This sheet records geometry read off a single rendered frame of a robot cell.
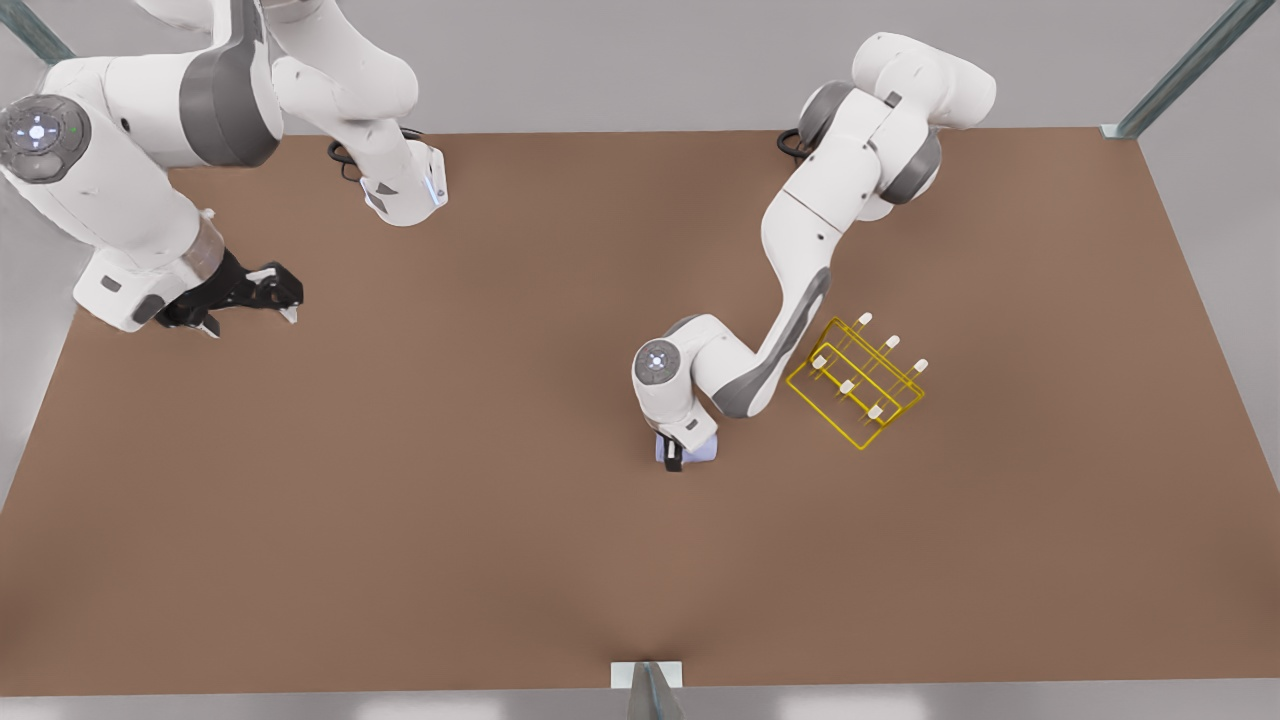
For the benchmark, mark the lavender cup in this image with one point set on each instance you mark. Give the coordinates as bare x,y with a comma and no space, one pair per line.
702,450

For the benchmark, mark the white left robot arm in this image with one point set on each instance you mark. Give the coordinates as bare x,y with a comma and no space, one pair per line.
800,260

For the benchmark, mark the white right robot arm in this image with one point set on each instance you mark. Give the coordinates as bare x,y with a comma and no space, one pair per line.
130,200

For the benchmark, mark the silver frame post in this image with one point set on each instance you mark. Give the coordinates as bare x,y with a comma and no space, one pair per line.
36,30
648,688
1185,68

